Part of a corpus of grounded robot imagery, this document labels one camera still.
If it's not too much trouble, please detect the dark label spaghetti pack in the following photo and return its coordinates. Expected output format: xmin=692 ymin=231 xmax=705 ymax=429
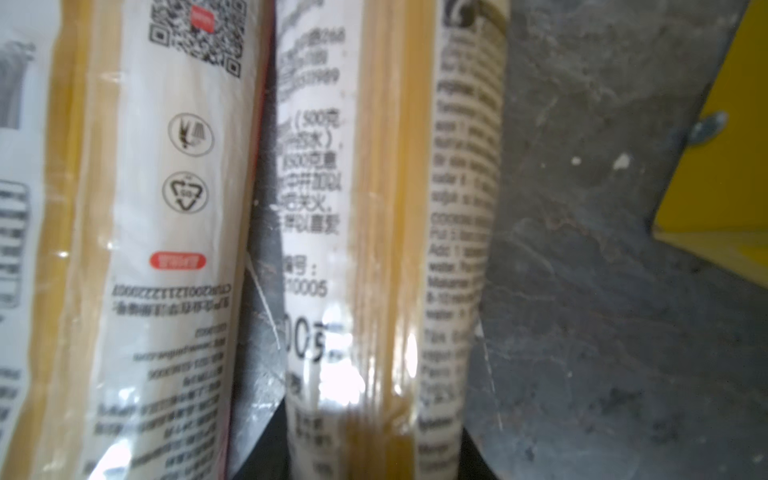
xmin=275 ymin=1 xmax=510 ymax=479

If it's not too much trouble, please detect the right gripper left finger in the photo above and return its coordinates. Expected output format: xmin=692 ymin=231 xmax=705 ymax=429
xmin=233 ymin=400 xmax=291 ymax=480

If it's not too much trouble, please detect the yellow pink blue shelf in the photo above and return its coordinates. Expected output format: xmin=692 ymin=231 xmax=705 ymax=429
xmin=652 ymin=1 xmax=767 ymax=286

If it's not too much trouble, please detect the red blue spaghetti pack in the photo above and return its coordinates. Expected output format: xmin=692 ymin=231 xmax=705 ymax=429
xmin=1 ymin=1 xmax=273 ymax=479

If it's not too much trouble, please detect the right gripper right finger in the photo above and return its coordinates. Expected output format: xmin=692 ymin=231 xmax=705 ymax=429
xmin=457 ymin=428 xmax=498 ymax=480

